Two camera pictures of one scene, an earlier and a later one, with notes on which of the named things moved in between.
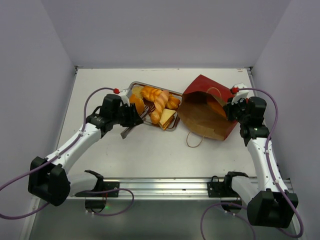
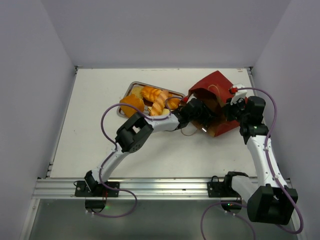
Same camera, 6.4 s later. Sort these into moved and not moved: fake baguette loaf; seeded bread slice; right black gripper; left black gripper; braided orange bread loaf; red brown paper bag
Moved: red brown paper bag; left black gripper
Not moved: seeded bread slice; braided orange bread loaf; fake baguette loaf; right black gripper
